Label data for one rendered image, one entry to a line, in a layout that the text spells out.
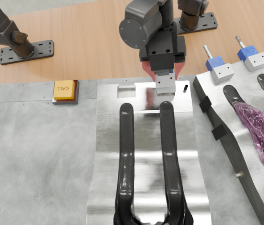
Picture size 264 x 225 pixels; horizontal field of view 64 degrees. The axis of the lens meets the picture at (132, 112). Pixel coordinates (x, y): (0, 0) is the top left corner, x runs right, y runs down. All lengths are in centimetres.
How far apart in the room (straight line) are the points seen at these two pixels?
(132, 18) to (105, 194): 36
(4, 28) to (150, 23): 49
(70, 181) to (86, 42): 49
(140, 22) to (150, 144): 31
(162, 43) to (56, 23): 60
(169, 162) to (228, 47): 47
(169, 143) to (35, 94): 48
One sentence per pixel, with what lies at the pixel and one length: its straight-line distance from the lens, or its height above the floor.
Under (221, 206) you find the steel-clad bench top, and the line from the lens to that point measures 66.
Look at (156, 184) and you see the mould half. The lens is 51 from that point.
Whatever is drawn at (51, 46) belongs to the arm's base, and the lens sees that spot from 86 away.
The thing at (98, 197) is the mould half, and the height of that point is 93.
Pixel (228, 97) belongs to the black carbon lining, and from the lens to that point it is 68.
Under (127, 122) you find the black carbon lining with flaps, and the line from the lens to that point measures 58.
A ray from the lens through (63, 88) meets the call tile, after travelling 72.
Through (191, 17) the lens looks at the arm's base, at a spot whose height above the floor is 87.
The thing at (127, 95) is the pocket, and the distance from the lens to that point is 63.
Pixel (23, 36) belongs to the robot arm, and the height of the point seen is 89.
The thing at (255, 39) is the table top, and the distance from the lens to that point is 89.
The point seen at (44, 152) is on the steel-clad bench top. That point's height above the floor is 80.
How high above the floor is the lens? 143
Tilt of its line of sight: 69 degrees down
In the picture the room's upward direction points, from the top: 11 degrees counter-clockwise
